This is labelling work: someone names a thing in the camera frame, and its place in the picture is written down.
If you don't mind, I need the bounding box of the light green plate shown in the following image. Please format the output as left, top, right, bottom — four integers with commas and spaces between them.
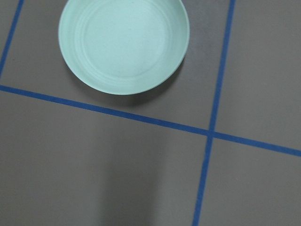
58, 0, 190, 95

